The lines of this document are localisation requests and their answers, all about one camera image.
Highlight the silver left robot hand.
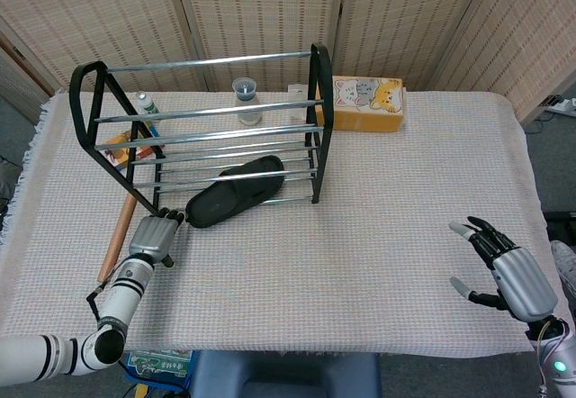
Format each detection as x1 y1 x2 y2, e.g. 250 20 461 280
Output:
128 207 186 267

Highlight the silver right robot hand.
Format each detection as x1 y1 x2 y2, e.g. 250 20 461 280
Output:
447 216 559 322

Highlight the black rubber slipper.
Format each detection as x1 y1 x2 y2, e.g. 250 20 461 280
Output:
184 154 285 229

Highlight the black metal shoe rack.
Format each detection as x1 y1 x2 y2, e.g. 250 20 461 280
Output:
68 42 335 219

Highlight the wooden rolling pin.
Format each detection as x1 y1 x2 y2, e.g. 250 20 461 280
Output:
97 197 137 284

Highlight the orange printed carton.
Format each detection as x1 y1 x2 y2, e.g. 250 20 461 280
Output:
102 130 166 167

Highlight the blue crate with circuit board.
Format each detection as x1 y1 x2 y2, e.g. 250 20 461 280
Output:
123 348 195 394

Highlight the white bottle with green label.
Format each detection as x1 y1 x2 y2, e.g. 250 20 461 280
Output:
136 91 161 123

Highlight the clear bottle with blue cap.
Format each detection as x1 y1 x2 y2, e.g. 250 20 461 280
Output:
231 77 264 127

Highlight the pale waffle-weave tablecloth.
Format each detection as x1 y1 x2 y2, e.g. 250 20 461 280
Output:
0 89 551 357

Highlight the white power strip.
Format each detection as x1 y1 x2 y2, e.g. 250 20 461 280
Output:
542 95 576 118

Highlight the blue padded seat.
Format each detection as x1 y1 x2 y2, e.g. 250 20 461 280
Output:
188 350 383 398

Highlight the small white paper card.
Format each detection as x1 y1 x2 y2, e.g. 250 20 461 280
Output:
287 83 325 122

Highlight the yellow cat tissue box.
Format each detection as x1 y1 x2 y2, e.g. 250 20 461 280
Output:
331 76 409 134

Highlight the woven folding screen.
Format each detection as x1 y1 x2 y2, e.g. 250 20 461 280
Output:
0 0 576 124

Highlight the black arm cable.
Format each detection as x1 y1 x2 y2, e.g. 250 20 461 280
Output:
85 280 190 394

